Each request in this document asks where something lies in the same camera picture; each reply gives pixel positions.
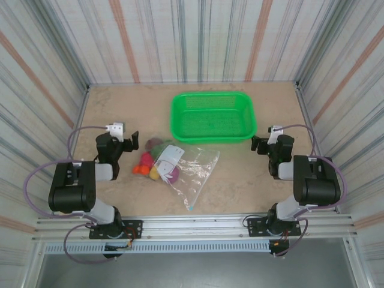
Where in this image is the dark red toy fruit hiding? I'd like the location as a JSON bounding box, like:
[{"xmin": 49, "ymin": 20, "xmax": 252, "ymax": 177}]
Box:
[{"xmin": 145, "ymin": 137, "xmax": 163, "ymax": 151}]

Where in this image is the green toy pepper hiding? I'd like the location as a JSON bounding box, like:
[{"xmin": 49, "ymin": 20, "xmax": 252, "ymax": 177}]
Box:
[{"xmin": 151, "ymin": 143, "xmax": 169, "ymax": 157}]

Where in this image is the green plastic basket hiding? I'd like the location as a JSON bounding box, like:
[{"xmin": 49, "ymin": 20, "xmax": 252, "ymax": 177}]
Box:
[{"xmin": 170, "ymin": 91, "xmax": 258, "ymax": 144}]

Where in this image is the purple toy cabbage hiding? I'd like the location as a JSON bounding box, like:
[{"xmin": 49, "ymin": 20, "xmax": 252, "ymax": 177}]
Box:
[{"xmin": 164, "ymin": 167, "xmax": 180, "ymax": 184}]

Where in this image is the clear zip-top bag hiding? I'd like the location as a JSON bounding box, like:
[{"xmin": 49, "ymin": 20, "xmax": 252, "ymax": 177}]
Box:
[{"xmin": 133, "ymin": 136, "xmax": 221, "ymax": 212}]

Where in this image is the black right connector box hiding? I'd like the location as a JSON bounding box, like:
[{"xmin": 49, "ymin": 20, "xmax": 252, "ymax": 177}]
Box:
[{"xmin": 269, "ymin": 239, "xmax": 290, "ymax": 258}]

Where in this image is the black connector box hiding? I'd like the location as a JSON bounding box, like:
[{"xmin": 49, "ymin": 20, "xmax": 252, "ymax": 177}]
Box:
[
  {"xmin": 103, "ymin": 244, "xmax": 133, "ymax": 259},
  {"xmin": 269, "ymin": 239, "xmax": 290, "ymax": 258}
]

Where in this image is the black left connector box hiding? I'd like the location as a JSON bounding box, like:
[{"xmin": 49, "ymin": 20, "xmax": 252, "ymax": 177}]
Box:
[{"xmin": 103, "ymin": 244, "xmax": 133, "ymax": 259}]

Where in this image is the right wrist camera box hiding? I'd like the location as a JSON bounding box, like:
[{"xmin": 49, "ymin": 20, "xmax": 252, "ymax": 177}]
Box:
[{"xmin": 267, "ymin": 125, "xmax": 285, "ymax": 145}]

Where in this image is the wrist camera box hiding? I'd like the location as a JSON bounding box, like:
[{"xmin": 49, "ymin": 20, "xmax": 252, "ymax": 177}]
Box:
[
  {"xmin": 104, "ymin": 122, "xmax": 125, "ymax": 142},
  {"xmin": 267, "ymin": 125, "xmax": 285, "ymax": 145}
]

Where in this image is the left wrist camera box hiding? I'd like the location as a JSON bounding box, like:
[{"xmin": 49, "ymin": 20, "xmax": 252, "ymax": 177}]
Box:
[{"xmin": 104, "ymin": 122, "xmax": 125, "ymax": 142}]

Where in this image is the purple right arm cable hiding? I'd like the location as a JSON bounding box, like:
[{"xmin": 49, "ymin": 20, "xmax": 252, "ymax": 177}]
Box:
[{"xmin": 271, "ymin": 124, "xmax": 349, "ymax": 259}]

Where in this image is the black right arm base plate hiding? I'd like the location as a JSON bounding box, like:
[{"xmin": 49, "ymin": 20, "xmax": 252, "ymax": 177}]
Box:
[{"xmin": 246, "ymin": 216, "xmax": 302, "ymax": 238}]

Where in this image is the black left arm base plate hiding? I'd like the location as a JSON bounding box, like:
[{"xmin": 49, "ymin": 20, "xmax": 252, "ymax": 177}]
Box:
[{"xmin": 89, "ymin": 220, "xmax": 143, "ymax": 240}]

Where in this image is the aluminium mounting rail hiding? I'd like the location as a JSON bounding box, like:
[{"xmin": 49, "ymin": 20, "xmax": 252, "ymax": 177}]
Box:
[{"xmin": 31, "ymin": 213, "xmax": 359, "ymax": 242}]

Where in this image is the white slotted cable duct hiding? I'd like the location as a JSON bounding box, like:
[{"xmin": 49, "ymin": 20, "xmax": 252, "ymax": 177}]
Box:
[{"xmin": 43, "ymin": 241, "xmax": 290, "ymax": 254}]

